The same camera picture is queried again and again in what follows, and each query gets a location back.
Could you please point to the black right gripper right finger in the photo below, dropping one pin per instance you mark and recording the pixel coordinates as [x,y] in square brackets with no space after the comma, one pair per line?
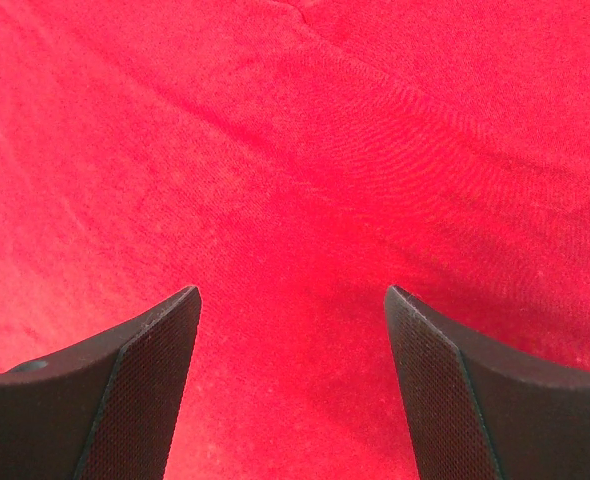
[479,409]

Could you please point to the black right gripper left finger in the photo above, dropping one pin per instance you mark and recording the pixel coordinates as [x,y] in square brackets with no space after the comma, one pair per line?
[103,408]

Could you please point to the red t shirt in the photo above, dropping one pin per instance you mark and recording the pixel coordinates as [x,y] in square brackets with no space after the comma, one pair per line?
[293,159]

